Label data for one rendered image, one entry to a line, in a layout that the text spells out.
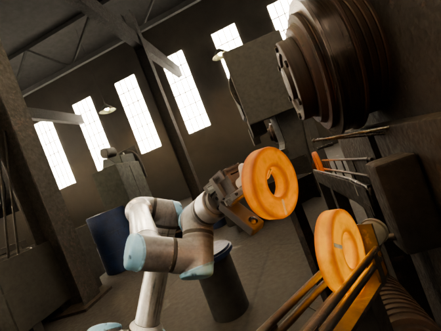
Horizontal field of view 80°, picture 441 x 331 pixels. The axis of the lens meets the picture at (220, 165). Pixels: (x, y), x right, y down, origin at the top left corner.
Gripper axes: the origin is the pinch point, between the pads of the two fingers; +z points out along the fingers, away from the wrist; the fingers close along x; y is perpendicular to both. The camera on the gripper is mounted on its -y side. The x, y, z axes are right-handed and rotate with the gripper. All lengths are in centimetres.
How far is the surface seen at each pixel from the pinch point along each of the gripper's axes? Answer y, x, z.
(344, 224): -15.8, 1.8, 7.2
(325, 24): 25.6, 31.0, 18.6
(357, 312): -27.1, -7.1, 5.3
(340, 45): 18.4, 30.9, 18.4
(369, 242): -22.5, 8.0, 5.7
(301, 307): -21.7, -13.0, 1.0
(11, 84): 254, 18, -252
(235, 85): 140, 232, -151
